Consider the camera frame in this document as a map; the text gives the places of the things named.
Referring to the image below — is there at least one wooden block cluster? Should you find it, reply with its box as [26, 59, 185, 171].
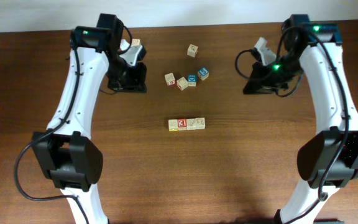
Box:
[168, 119, 178, 131]
[164, 73, 176, 86]
[186, 118, 197, 130]

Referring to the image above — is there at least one red letter block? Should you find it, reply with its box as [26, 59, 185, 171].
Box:
[177, 118, 188, 131]

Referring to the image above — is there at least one wooden block with swirl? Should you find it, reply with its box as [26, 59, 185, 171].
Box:
[196, 118, 206, 129]

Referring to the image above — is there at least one wooden block cluster bottom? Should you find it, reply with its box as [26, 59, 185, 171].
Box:
[186, 118, 197, 130]

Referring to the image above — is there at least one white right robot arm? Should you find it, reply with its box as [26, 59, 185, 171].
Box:
[243, 14, 358, 223]

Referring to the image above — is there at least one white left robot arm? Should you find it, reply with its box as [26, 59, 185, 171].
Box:
[30, 14, 147, 223]

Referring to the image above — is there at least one wooden block far left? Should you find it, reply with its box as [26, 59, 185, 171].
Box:
[131, 39, 140, 46]

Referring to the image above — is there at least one wooden block beside blue D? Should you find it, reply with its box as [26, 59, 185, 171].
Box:
[177, 77, 189, 91]

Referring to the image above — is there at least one blue number five block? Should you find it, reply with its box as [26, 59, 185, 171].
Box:
[198, 67, 209, 80]

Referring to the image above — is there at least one blue letter D block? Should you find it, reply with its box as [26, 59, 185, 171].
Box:
[187, 75, 197, 86]

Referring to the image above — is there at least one wooden block far right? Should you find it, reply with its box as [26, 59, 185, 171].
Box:
[187, 44, 198, 57]

